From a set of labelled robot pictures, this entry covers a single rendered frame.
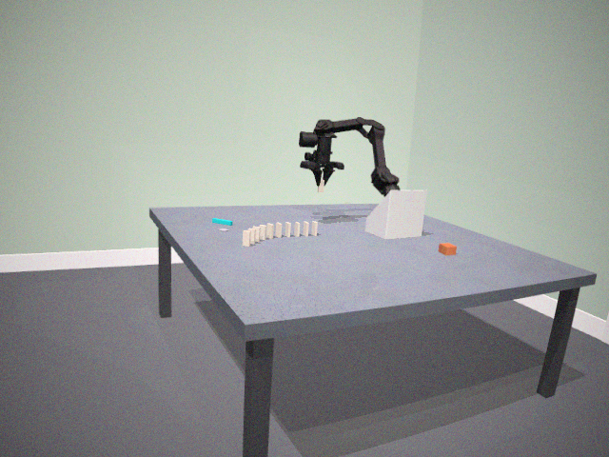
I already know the small orange block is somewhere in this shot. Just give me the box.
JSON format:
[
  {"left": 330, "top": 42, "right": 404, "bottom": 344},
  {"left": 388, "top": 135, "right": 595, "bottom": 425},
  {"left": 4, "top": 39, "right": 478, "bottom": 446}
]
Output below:
[{"left": 438, "top": 244, "right": 457, "bottom": 255}]

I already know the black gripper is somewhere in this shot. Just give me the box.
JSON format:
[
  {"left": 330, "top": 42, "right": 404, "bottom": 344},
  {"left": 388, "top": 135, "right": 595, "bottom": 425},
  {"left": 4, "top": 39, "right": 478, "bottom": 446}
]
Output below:
[{"left": 300, "top": 149, "right": 344, "bottom": 186}]

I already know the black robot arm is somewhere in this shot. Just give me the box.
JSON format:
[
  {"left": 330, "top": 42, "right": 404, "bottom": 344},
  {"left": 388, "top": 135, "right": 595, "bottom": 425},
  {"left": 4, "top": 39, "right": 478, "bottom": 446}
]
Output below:
[{"left": 299, "top": 117, "right": 400, "bottom": 197}]

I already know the cyan rectangular block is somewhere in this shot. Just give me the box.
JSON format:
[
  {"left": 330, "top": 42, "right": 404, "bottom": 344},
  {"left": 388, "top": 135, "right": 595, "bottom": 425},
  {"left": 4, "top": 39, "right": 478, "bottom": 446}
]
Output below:
[{"left": 212, "top": 218, "right": 232, "bottom": 226}]

